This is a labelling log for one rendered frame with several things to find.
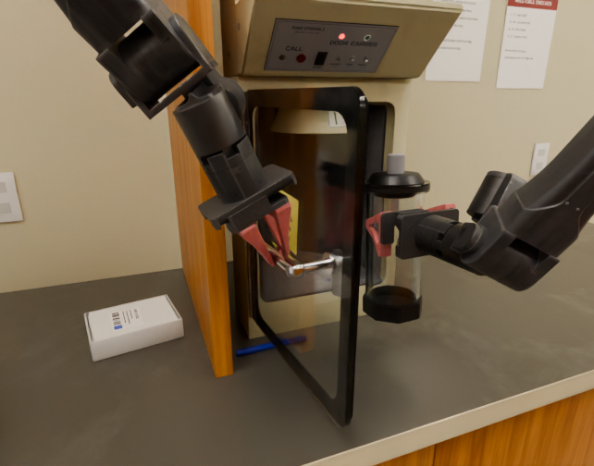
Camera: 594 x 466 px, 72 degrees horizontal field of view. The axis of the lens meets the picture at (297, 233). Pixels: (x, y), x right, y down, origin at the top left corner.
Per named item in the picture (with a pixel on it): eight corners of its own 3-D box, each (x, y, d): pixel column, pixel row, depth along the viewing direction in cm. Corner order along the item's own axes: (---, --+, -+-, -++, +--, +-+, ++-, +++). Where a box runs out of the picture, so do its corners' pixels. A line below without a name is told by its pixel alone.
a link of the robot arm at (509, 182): (464, 251, 43) (535, 288, 44) (517, 153, 43) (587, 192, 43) (426, 242, 55) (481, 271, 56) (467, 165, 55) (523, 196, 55)
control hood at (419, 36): (236, 75, 63) (233, 2, 60) (413, 78, 74) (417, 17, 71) (256, 71, 53) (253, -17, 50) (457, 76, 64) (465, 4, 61)
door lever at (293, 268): (297, 251, 54) (297, 231, 54) (336, 277, 46) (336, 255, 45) (259, 257, 52) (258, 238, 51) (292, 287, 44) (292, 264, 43)
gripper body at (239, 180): (204, 219, 48) (171, 163, 44) (277, 177, 50) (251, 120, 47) (219, 236, 42) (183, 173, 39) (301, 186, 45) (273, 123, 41)
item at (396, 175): (355, 193, 69) (355, 153, 68) (401, 189, 73) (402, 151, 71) (387, 202, 61) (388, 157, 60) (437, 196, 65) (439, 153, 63)
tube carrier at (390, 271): (349, 299, 75) (349, 180, 69) (399, 288, 79) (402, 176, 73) (383, 323, 65) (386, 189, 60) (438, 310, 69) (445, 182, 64)
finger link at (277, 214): (243, 266, 52) (208, 204, 48) (290, 237, 54) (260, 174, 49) (263, 288, 46) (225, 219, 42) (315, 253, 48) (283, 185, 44)
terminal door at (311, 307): (256, 319, 76) (248, 89, 63) (350, 434, 50) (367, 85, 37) (253, 320, 76) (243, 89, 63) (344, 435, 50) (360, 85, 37)
